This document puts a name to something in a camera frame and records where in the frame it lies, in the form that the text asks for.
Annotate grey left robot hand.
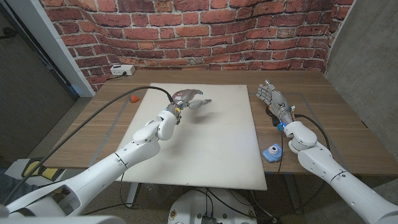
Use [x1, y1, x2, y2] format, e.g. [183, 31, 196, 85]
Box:
[166, 88, 213, 126]

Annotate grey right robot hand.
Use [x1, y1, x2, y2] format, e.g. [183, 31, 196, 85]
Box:
[256, 79, 296, 126]

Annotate white memory foam sheet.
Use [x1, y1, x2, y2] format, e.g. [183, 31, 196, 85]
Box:
[116, 82, 268, 191]

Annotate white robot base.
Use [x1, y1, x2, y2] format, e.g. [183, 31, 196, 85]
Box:
[167, 187, 258, 224]

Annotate red brick print backdrop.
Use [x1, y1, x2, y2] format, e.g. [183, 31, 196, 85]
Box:
[39, 0, 355, 93]

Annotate white power strip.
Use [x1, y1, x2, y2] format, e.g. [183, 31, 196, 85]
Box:
[109, 64, 136, 77]

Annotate dark table leg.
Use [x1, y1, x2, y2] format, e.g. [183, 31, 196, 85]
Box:
[284, 174, 304, 215]

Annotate white table leg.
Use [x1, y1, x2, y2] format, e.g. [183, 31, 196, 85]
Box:
[125, 182, 141, 208]

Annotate yellow and black foot pedal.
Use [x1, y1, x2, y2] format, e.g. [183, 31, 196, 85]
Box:
[23, 157, 60, 182]

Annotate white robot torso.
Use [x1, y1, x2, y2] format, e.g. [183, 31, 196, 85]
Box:
[0, 215, 125, 224]

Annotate person's leg in jeans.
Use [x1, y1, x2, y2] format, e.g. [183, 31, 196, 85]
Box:
[0, 176, 37, 205]

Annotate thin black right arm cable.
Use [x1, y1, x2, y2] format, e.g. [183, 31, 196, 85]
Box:
[276, 130, 285, 174]

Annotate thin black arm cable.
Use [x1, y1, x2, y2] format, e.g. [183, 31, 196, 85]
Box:
[276, 130, 285, 174]
[81, 172, 135, 216]

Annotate blue toy camera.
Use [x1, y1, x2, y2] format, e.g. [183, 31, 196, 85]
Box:
[262, 142, 284, 164]

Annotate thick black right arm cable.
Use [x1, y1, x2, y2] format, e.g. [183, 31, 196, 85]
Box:
[294, 113, 331, 152]

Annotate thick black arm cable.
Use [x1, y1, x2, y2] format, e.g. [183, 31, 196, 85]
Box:
[294, 113, 331, 152]
[1, 86, 175, 206]

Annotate black power strip cable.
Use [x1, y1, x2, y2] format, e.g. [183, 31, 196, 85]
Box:
[107, 72, 127, 81]

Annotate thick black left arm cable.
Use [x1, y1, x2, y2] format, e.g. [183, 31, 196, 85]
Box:
[1, 86, 175, 206]

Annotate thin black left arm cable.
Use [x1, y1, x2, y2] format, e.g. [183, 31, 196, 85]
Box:
[81, 172, 135, 216]

